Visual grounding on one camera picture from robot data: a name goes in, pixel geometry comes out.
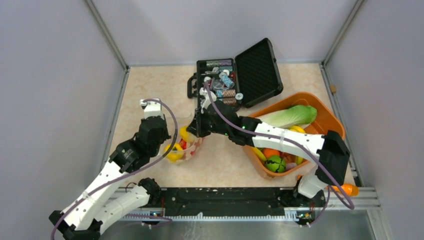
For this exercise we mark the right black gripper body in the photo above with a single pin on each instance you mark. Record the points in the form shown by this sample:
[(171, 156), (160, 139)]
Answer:
[(207, 126)]

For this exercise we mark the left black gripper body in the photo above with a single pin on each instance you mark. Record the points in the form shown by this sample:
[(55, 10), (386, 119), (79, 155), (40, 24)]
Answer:
[(155, 149)]

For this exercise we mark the toy yellow bell pepper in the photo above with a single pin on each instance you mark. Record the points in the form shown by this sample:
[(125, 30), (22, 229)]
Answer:
[(186, 135)]

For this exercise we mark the clear zip top bag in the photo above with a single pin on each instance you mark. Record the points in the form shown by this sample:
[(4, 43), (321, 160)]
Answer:
[(191, 147)]

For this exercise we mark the toy red apple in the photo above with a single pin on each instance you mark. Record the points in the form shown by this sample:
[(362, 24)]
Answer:
[(183, 144)]

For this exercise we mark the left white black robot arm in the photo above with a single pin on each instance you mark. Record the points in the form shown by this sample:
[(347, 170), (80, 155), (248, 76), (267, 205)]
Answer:
[(90, 215)]

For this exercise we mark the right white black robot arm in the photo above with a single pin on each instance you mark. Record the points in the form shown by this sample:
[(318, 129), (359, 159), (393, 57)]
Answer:
[(328, 151)]

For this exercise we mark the toy yellow banana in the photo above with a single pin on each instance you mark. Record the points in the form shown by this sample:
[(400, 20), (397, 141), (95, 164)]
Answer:
[(259, 154)]

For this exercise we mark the black poker chip case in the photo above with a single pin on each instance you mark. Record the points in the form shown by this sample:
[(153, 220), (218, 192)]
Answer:
[(250, 78)]

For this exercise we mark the toy orange fruit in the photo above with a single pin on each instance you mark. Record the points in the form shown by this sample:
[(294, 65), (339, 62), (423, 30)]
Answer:
[(269, 152)]

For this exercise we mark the toy green white cabbage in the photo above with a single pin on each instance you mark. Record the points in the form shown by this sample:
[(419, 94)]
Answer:
[(300, 115)]

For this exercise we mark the toy orange carrot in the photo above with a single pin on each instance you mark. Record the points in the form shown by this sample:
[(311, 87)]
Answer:
[(350, 189)]

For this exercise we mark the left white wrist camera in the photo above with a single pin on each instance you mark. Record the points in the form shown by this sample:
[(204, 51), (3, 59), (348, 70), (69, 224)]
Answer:
[(151, 108)]

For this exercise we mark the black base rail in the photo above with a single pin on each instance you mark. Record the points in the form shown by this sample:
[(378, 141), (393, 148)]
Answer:
[(232, 201)]

